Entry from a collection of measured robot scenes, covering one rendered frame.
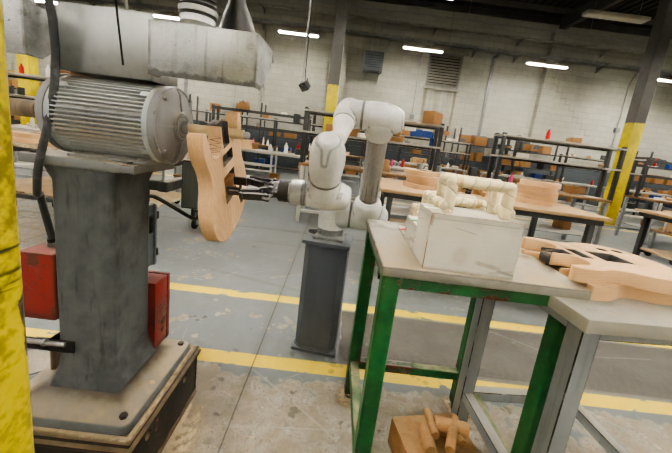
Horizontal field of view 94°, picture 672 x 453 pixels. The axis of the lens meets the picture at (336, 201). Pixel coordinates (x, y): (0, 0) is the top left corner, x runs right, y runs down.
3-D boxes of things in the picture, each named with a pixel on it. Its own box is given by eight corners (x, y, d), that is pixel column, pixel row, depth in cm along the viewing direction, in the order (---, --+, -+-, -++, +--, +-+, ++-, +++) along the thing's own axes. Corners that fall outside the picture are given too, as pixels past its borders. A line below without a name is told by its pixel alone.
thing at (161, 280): (95, 344, 132) (93, 262, 125) (116, 327, 144) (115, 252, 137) (154, 351, 132) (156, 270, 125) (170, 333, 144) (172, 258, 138)
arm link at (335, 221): (319, 222, 197) (323, 188, 193) (348, 226, 195) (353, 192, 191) (315, 229, 181) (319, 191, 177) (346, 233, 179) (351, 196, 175)
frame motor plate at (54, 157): (16, 161, 96) (15, 148, 95) (80, 157, 119) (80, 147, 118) (134, 175, 96) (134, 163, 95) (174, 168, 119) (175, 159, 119)
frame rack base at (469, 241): (422, 269, 92) (432, 212, 89) (411, 251, 107) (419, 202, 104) (513, 280, 93) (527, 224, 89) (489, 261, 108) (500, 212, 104)
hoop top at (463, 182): (448, 186, 89) (450, 175, 89) (444, 185, 92) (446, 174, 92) (518, 195, 89) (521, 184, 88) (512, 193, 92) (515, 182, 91)
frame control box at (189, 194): (138, 220, 125) (138, 155, 121) (167, 209, 146) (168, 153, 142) (199, 227, 126) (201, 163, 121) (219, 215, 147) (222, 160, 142)
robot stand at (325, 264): (301, 324, 217) (312, 227, 204) (340, 331, 214) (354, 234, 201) (290, 349, 191) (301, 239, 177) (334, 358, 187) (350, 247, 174)
